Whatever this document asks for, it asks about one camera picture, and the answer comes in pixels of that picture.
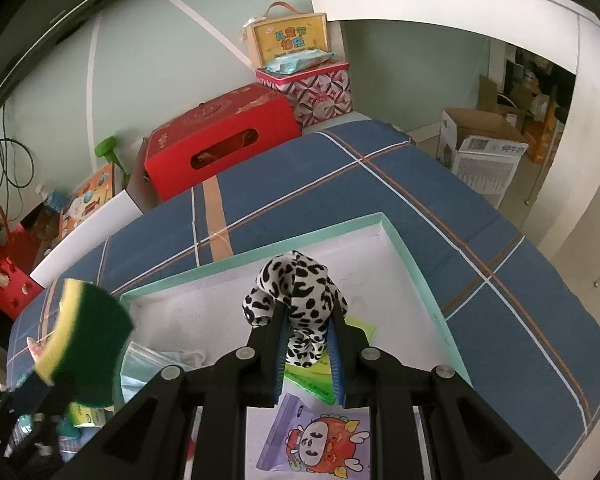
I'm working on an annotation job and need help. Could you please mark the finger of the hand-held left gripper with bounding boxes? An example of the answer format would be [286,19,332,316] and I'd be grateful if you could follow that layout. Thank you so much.
[10,374,81,476]

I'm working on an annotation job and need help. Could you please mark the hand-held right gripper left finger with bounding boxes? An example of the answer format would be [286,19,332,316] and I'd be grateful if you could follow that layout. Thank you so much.
[67,305,288,480]

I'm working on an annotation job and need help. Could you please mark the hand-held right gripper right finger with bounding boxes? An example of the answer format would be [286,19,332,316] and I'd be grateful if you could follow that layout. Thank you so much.
[330,310,561,480]

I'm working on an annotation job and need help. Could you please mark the green tissue pack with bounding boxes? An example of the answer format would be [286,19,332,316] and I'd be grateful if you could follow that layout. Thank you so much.
[67,402,108,428]
[284,315,377,406]

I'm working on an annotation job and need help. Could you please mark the leopard print scrunchie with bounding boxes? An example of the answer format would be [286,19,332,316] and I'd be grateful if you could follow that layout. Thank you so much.
[242,251,349,368]

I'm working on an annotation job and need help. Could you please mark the yellow green sponge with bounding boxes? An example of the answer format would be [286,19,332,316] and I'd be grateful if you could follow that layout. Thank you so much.
[32,278,135,407]

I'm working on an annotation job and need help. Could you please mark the purple snack packet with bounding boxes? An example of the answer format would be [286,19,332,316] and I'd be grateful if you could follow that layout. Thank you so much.
[255,392,372,473]

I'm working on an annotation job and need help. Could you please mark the teal shallow cardboard tray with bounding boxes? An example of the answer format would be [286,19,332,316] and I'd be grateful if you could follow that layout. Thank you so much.
[119,212,476,480]

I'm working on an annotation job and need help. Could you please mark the blue face mask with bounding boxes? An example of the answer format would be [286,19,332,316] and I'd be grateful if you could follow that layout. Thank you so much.
[119,340,206,406]

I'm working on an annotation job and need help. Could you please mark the teal plastic box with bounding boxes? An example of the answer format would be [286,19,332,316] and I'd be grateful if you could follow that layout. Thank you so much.
[15,410,88,443]

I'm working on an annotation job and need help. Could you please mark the red felt tote bag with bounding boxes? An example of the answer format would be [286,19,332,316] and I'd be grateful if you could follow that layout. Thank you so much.
[0,204,46,321]

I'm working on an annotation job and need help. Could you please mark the white panel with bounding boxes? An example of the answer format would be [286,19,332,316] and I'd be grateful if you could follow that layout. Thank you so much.
[30,191,148,288]

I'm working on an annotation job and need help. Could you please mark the blue plaid blanket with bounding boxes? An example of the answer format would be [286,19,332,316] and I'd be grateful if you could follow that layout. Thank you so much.
[7,119,600,480]

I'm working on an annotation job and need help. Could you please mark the blue knit bag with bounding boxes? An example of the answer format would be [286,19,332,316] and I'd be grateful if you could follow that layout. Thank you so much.
[42,190,71,213]

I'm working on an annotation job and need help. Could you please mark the colourful toy box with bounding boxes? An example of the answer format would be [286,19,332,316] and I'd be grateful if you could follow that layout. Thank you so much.
[57,162,118,241]

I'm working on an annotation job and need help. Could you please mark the red gift box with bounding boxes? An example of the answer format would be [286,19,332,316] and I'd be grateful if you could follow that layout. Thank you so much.
[142,85,303,203]

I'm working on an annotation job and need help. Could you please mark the green dumbbell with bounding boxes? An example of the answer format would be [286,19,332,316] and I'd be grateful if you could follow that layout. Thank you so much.
[94,136,132,188]

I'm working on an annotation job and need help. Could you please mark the white printed cardboard box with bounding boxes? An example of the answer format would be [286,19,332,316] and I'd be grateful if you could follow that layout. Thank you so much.
[437,107,531,208]

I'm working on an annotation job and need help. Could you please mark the patterned tin box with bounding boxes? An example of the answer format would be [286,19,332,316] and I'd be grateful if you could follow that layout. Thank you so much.
[255,60,353,128]

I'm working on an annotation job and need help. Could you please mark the wet wipes pack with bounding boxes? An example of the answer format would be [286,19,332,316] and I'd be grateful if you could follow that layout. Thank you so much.
[266,49,337,75]

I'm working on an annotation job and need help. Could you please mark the brown cardboard box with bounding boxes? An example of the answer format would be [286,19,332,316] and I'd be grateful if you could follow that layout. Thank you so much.
[477,74,536,121]

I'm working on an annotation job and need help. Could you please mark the orange carton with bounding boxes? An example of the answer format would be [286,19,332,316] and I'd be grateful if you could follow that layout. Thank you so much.
[530,105,566,161]

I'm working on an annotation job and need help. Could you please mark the black cable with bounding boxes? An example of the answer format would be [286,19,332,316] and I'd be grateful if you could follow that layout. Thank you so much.
[0,105,36,191]

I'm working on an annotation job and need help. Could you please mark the yellow gift box with handle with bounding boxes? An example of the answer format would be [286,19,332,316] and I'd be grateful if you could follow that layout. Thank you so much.
[242,2,331,67]

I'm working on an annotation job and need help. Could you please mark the white arch frame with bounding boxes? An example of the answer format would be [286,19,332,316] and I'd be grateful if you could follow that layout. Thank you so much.
[307,0,600,261]

